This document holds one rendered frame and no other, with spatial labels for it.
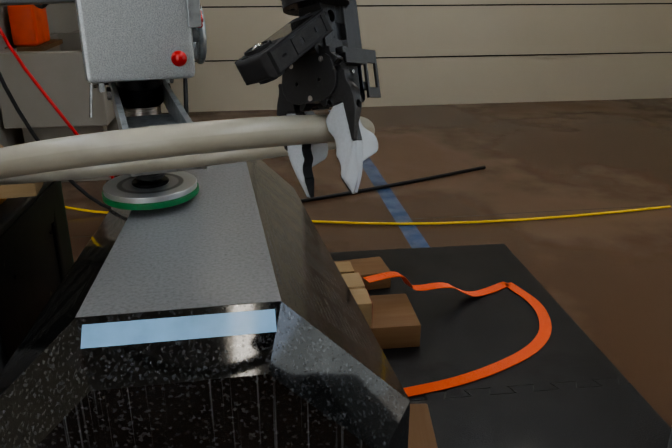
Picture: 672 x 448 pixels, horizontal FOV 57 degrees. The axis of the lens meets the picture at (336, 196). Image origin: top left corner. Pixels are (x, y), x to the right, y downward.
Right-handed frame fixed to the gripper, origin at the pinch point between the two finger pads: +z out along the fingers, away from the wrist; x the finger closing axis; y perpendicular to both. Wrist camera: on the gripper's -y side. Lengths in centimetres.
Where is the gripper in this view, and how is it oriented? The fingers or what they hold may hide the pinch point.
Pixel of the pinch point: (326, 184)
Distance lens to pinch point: 65.4
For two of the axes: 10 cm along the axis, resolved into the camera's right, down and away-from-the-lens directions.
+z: 1.2, 9.9, 0.5
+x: -7.9, 0.7, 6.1
